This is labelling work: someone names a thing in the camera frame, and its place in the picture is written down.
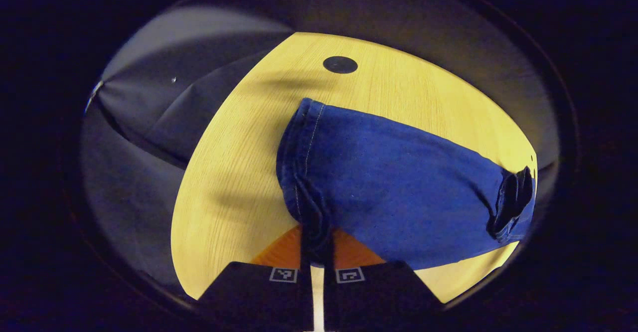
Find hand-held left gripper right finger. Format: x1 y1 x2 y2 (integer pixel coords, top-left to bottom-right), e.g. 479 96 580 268
323 227 445 332

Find large black table grommet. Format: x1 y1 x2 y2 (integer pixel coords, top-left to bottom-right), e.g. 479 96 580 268
322 56 359 75

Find blue denim jeans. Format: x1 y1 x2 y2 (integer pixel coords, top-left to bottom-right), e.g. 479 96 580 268
276 98 538 271

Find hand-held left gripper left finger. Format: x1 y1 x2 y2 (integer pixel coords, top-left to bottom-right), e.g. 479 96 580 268
197 225 316 332

